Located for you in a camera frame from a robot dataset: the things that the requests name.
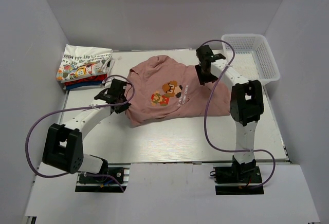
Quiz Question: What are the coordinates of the pink pixel-print t-shirt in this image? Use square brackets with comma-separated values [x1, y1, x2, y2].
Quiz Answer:
[125, 55, 231, 126]

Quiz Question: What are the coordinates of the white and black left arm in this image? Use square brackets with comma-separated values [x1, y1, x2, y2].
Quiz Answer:
[42, 79, 131, 182]

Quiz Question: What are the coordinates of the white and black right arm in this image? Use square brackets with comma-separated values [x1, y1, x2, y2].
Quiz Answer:
[195, 45, 264, 182]

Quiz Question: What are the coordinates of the red folded t-shirt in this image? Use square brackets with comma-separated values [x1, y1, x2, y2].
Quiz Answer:
[64, 74, 107, 86]

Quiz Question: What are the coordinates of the blue folded t-shirt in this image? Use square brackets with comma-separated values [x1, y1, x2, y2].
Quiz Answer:
[63, 81, 102, 90]

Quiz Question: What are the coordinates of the white cartoon-print folded t-shirt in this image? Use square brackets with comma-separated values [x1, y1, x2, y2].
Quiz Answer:
[56, 45, 113, 83]

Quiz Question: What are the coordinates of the white plastic mesh basket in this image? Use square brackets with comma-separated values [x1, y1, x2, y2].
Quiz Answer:
[222, 34, 280, 85]

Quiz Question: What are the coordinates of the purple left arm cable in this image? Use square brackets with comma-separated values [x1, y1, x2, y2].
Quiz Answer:
[25, 74, 136, 191]

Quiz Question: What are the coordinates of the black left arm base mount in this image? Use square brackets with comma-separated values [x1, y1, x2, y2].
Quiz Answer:
[75, 165, 130, 193]

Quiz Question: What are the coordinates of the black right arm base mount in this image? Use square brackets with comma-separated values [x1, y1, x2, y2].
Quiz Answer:
[209, 166, 264, 196]

